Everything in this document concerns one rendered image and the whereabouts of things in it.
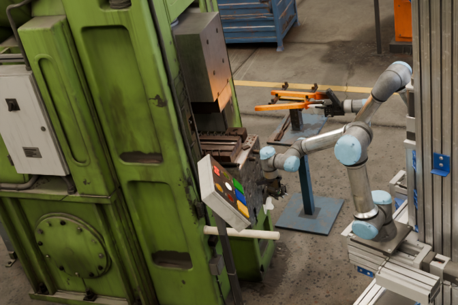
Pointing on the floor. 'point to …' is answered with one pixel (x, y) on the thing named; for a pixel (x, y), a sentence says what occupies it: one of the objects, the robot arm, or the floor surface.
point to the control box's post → (229, 259)
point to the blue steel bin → (257, 7)
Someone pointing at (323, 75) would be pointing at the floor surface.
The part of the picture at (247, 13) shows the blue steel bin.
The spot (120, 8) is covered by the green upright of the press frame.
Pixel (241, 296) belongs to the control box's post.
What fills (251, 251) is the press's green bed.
